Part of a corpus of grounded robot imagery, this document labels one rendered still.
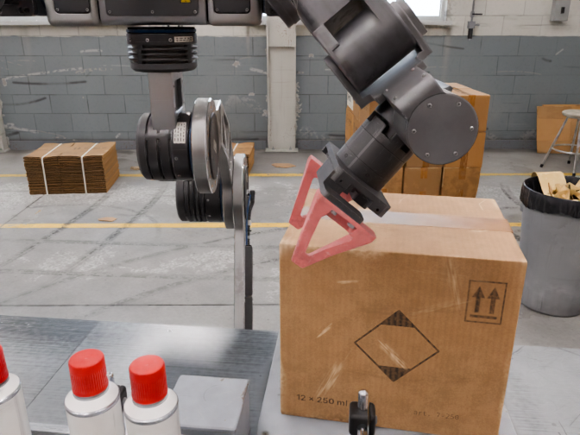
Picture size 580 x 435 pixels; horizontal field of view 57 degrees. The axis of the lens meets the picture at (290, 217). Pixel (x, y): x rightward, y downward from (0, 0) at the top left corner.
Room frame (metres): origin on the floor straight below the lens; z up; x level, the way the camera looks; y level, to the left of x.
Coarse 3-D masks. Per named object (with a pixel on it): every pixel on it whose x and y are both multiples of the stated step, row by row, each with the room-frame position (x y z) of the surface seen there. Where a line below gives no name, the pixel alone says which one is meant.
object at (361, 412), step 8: (360, 392) 0.50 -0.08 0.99; (368, 392) 0.50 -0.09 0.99; (360, 400) 0.50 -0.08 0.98; (368, 400) 0.50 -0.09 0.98; (352, 408) 0.50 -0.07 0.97; (360, 408) 0.50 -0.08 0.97; (352, 416) 0.49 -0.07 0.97; (360, 416) 0.49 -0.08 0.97; (376, 416) 0.50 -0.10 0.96; (352, 424) 0.49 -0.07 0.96; (360, 424) 0.49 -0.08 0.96; (352, 432) 0.49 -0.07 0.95; (360, 432) 0.47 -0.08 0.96
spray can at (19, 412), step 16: (0, 352) 0.45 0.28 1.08; (0, 368) 0.44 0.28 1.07; (0, 384) 0.44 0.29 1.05; (16, 384) 0.45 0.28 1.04; (0, 400) 0.43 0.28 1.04; (16, 400) 0.44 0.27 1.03; (0, 416) 0.43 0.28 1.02; (16, 416) 0.44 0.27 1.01; (0, 432) 0.42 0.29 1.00; (16, 432) 0.43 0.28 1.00
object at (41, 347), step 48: (0, 336) 0.87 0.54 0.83; (48, 336) 0.87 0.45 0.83; (96, 336) 0.87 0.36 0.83; (144, 336) 0.87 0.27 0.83; (192, 336) 0.87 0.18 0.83; (240, 336) 0.87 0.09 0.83; (48, 384) 0.73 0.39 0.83; (528, 384) 0.73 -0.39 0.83; (576, 384) 0.73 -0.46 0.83; (528, 432) 0.62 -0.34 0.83; (576, 432) 0.62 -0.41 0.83
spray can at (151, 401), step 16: (144, 368) 0.42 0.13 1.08; (160, 368) 0.42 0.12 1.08; (144, 384) 0.41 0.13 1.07; (160, 384) 0.42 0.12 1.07; (128, 400) 0.42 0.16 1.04; (144, 400) 0.41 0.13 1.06; (160, 400) 0.42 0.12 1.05; (176, 400) 0.43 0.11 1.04; (128, 416) 0.41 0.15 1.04; (144, 416) 0.40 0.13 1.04; (160, 416) 0.40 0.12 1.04; (176, 416) 0.42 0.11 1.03; (128, 432) 0.41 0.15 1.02; (144, 432) 0.40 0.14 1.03; (160, 432) 0.40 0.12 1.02; (176, 432) 0.42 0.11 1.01
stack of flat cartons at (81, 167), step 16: (48, 144) 4.75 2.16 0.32; (64, 144) 4.76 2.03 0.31; (80, 144) 4.75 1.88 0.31; (96, 144) 4.77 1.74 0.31; (112, 144) 4.76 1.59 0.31; (32, 160) 4.29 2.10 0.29; (48, 160) 4.30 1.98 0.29; (64, 160) 4.31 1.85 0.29; (80, 160) 4.32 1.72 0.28; (96, 160) 4.33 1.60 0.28; (112, 160) 4.66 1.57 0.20; (32, 176) 4.28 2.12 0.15; (48, 176) 4.29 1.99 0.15; (64, 176) 4.30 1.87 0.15; (80, 176) 4.31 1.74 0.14; (96, 176) 4.33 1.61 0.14; (112, 176) 4.59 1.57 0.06; (32, 192) 4.27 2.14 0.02; (48, 192) 4.28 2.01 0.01; (64, 192) 4.29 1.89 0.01; (80, 192) 4.30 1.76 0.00; (96, 192) 4.32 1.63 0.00
